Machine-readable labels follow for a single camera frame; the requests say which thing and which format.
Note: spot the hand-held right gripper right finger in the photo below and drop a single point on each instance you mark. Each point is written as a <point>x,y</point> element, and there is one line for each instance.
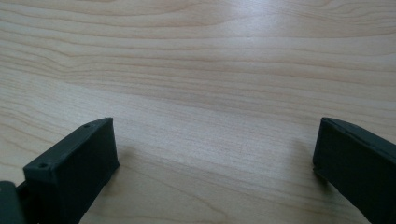
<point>358,168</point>

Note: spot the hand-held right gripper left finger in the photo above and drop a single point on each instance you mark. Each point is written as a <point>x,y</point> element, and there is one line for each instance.
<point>73,171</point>

